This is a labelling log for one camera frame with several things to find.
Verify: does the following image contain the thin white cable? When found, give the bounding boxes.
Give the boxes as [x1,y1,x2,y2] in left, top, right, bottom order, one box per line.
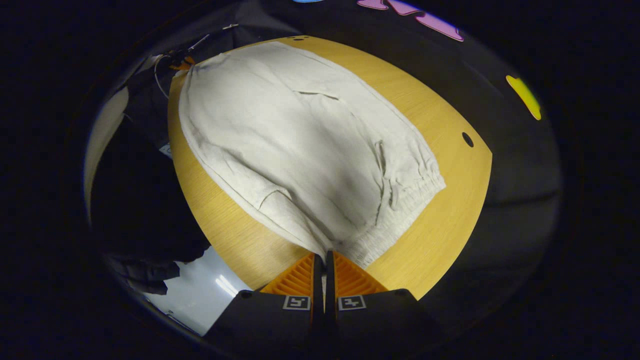
[153,54,172,100]

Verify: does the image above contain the person's dark clothing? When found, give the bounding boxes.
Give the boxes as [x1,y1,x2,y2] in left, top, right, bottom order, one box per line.
[92,65,212,297]

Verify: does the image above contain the black backdrop cloth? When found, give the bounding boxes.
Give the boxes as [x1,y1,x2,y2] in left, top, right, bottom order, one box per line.
[125,0,566,346]

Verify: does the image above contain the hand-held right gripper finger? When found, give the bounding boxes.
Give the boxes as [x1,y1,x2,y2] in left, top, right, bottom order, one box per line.
[325,250,444,351]
[205,252,325,351]

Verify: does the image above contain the white jeans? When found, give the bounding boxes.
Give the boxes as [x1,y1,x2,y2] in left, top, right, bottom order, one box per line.
[178,41,447,269]

